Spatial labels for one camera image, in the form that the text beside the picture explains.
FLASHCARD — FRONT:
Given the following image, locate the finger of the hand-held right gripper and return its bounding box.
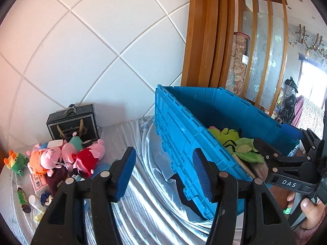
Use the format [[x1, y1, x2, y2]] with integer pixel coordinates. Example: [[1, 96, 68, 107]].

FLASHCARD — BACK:
[[252, 138, 320, 194]]

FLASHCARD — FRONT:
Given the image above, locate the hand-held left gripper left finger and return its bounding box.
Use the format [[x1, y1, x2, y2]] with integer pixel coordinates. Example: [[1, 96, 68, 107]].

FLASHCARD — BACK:
[[30, 146, 137, 245]]

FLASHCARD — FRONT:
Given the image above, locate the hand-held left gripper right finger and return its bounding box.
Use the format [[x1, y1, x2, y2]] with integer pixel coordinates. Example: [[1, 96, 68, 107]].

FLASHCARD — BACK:
[[193, 147, 297, 245]]

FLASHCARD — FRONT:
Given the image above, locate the pale green plush toy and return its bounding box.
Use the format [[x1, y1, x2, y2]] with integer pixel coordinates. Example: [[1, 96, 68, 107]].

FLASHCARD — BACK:
[[231, 138, 265, 164]]

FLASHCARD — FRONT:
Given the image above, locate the pig plush red dress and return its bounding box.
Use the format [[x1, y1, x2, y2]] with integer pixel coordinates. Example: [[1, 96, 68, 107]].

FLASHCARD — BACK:
[[72, 139, 106, 178]]

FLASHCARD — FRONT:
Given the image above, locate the lime green plush toy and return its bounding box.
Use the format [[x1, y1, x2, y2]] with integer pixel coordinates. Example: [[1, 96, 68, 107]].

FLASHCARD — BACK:
[[208, 127, 242, 155]]

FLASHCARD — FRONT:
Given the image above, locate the blue plastic crate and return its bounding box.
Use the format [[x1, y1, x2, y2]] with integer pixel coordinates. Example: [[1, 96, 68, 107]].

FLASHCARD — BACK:
[[155, 84, 303, 221]]

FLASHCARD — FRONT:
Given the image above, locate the pig plush teal dress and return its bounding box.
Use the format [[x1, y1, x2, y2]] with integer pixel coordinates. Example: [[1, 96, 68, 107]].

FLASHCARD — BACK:
[[61, 132, 86, 164]]

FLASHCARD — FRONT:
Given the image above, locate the person's right hand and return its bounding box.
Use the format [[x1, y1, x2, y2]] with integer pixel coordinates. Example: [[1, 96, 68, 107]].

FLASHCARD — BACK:
[[286, 191, 327, 231]]

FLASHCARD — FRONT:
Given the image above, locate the white bed sheet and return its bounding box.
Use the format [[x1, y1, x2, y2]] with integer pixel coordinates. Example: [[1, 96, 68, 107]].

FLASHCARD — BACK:
[[0, 116, 246, 245]]

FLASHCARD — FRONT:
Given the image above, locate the black plastic bag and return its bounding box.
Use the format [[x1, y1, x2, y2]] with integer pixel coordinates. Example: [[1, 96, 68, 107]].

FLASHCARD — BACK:
[[277, 77, 304, 126]]

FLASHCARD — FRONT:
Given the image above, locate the dark purple plush toy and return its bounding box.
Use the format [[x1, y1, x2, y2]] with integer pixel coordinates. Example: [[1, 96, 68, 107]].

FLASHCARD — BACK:
[[47, 167, 69, 196]]

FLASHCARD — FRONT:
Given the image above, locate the black gift bag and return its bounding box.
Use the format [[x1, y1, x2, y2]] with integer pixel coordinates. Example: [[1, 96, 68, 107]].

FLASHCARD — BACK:
[[46, 103, 101, 143]]

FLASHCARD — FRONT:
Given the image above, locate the small blue toy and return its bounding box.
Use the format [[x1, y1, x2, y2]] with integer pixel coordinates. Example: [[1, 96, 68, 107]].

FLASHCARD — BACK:
[[41, 191, 53, 206]]

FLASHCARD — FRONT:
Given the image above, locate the bright window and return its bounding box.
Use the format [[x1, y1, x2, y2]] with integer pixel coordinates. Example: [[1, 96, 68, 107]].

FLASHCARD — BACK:
[[298, 53, 327, 133]]

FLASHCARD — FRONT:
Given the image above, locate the pig plush orange dress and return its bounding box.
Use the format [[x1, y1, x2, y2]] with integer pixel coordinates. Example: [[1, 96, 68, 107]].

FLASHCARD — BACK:
[[26, 147, 63, 176]]

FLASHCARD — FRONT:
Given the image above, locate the rolled patterned carpet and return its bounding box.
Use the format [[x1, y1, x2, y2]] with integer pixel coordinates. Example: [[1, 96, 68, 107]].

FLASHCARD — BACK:
[[225, 32, 252, 98]]

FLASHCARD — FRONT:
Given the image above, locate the white small tube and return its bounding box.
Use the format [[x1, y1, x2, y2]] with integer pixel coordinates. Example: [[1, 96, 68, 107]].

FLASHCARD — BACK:
[[29, 195, 46, 213]]

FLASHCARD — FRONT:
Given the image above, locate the wooden partition frosted glass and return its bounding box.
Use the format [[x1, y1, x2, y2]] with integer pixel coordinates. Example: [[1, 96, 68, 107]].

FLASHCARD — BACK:
[[236, 0, 288, 113]]

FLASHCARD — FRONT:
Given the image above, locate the green small bottle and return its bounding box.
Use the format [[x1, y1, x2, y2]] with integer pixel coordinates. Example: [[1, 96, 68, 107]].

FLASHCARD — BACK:
[[17, 187, 31, 213]]

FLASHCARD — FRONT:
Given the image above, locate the green plush orange crest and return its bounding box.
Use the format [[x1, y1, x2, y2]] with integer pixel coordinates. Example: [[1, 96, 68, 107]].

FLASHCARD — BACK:
[[4, 150, 29, 176]]

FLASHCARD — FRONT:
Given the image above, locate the wall branch decoration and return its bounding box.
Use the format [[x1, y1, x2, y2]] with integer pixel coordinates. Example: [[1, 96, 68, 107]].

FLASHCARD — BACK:
[[289, 24, 327, 57]]

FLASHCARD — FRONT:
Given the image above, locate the wooden door frame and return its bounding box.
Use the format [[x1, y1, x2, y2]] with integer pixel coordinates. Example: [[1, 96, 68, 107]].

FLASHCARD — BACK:
[[181, 0, 236, 88]]

